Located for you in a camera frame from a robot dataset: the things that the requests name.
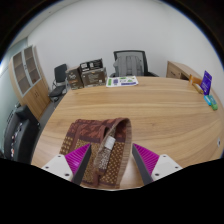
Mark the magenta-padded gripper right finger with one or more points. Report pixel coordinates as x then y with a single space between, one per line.
164 165

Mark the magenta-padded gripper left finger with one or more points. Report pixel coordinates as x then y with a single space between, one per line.
59 165

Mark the brown patterned towel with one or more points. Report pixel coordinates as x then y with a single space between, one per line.
83 131

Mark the black leather sofa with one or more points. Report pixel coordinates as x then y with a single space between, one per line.
18 136

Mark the wooden glass-door cabinet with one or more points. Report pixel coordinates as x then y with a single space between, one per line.
31 93

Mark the green small box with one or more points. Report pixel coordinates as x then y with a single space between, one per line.
214 104

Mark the teal small box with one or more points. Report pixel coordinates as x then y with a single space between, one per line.
208 99

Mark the brown cardboard box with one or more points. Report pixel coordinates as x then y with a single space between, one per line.
74 79

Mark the purple card box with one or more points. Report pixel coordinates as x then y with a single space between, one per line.
206 82

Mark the white printed leaflet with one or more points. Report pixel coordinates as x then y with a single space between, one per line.
121 81

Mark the dark printed cardboard box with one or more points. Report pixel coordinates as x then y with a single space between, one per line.
93 76

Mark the wooden side desk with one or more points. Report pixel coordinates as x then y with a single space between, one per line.
178 70

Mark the grey mesh office chair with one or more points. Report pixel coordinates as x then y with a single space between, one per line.
130 65

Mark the black metal-frame visitor chair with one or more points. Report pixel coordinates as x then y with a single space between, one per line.
60 75

